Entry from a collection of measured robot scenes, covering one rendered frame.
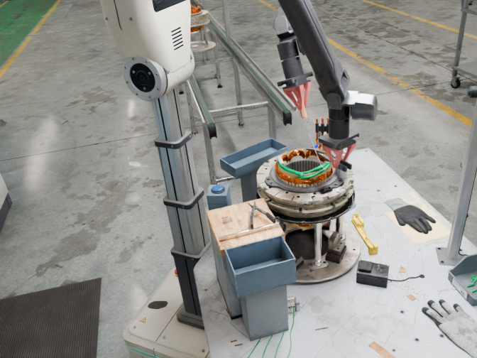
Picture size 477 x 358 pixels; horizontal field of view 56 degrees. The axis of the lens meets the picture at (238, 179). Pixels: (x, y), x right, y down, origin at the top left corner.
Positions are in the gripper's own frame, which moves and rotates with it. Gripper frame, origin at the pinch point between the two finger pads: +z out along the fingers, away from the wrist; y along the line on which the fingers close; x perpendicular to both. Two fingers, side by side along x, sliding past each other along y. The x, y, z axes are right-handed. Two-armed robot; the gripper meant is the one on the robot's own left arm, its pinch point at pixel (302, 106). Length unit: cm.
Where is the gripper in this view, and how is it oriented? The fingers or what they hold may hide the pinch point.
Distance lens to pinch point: 138.8
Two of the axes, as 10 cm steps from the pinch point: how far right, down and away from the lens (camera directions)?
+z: 2.8, 9.3, 2.3
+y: 6.9, -3.6, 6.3
